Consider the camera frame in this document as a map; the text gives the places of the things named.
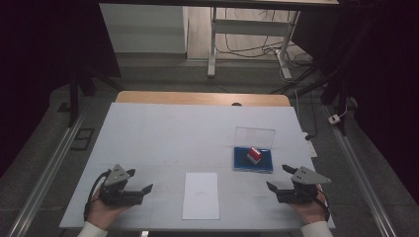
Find red stamp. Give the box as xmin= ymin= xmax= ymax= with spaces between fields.
xmin=246 ymin=145 xmax=263 ymax=165

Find black floor cables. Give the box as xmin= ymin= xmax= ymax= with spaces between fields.
xmin=215 ymin=8 xmax=317 ymax=97

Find blue ink pad clear lid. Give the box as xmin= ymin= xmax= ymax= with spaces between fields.
xmin=232 ymin=125 xmax=277 ymax=175

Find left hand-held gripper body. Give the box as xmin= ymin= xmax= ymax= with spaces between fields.
xmin=98 ymin=163 xmax=146 ymax=207

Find black metal stand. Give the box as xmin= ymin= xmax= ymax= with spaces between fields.
xmin=57 ymin=65 xmax=126 ymax=128

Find white desk frame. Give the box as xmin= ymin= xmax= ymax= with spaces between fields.
xmin=207 ymin=6 xmax=301 ymax=80

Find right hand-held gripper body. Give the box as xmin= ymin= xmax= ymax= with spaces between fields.
xmin=277 ymin=166 xmax=332 ymax=204

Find white paper table cover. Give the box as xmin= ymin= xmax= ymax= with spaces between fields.
xmin=58 ymin=102 xmax=336 ymax=231

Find person's left hand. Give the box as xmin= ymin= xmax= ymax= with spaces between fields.
xmin=85 ymin=192 xmax=131 ymax=230

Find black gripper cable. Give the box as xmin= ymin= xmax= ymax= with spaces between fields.
xmin=83 ymin=169 xmax=113 ymax=222
xmin=315 ymin=186 xmax=331 ymax=222

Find black floor plate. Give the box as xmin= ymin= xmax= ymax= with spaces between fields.
xmin=69 ymin=127 xmax=96 ymax=152

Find person's right hand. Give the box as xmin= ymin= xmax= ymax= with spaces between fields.
xmin=289 ymin=187 xmax=329 ymax=227

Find white cabinet panel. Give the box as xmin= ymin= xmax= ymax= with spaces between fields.
xmin=99 ymin=3 xmax=189 ymax=54

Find white paper sheet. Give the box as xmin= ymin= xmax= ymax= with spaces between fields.
xmin=181 ymin=171 xmax=221 ymax=221

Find metal floor rail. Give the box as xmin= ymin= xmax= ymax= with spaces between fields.
xmin=324 ymin=105 xmax=398 ymax=237
xmin=6 ymin=108 xmax=87 ymax=237

